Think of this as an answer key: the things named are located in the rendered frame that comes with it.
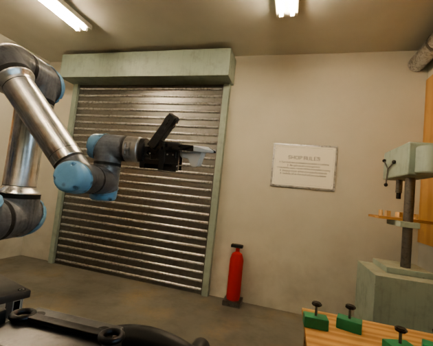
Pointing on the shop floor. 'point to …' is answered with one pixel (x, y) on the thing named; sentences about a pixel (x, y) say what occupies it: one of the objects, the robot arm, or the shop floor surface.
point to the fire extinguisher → (234, 279)
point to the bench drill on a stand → (420, 297)
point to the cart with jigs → (360, 331)
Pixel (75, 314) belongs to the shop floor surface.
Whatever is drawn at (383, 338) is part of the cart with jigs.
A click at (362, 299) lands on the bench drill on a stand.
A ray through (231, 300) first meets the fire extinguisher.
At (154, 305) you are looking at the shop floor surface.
